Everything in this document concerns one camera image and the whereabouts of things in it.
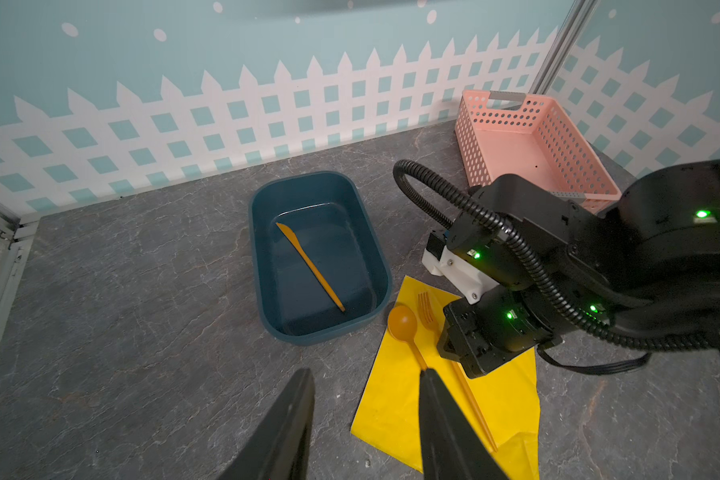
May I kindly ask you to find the orange plastic knife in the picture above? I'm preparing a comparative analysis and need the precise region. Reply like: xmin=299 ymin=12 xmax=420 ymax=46
xmin=276 ymin=222 xmax=346 ymax=312

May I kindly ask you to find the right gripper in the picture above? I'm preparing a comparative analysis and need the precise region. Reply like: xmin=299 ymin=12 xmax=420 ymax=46
xmin=437 ymin=286 xmax=564 ymax=379

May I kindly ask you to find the dark teal plastic tub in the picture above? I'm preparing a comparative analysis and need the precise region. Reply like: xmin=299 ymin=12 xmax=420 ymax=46
xmin=249 ymin=171 xmax=392 ymax=346

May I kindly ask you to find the pink perforated plastic basket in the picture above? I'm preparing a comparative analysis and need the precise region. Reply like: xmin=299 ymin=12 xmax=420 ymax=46
xmin=455 ymin=90 xmax=621 ymax=213

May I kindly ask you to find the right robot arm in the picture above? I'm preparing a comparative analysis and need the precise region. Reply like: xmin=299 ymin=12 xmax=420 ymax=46
xmin=393 ymin=159 xmax=720 ymax=378

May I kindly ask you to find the yellow paper napkin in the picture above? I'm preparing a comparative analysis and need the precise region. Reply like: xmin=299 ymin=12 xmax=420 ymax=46
xmin=349 ymin=275 xmax=542 ymax=480

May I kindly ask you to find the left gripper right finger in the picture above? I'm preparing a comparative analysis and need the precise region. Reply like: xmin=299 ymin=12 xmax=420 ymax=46
xmin=418 ymin=369 xmax=508 ymax=480

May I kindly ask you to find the orange plastic spoon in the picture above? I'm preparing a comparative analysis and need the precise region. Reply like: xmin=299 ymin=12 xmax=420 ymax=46
xmin=387 ymin=304 xmax=428 ymax=371

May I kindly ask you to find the orange plastic fork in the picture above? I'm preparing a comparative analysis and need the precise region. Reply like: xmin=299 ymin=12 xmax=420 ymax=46
xmin=417 ymin=291 xmax=498 ymax=452

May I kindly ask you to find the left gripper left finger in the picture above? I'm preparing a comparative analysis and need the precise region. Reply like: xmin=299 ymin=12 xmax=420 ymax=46
xmin=220 ymin=368 xmax=315 ymax=479

